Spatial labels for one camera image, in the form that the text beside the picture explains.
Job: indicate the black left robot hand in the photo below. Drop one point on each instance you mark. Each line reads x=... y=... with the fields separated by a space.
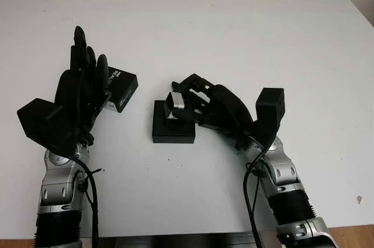
x=80 y=96

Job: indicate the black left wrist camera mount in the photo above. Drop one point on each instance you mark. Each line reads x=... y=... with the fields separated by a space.
x=41 y=122

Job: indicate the dark robot torso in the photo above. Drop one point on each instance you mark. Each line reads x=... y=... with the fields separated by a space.
x=187 y=240

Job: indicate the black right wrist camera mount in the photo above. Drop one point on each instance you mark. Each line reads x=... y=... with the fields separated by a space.
x=270 y=110

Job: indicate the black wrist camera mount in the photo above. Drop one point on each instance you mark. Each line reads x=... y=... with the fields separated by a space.
x=41 y=122
x=270 y=110

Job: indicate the black RealSense box lid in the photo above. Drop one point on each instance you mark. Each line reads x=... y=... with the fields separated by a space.
x=124 y=84

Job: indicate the black box base with insert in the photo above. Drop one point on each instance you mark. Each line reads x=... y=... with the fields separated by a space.
x=172 y=134

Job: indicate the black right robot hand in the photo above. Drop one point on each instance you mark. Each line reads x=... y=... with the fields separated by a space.
x=228 y=110

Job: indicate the small silver depth camera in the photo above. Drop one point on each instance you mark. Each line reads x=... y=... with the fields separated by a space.
x=177 y=101

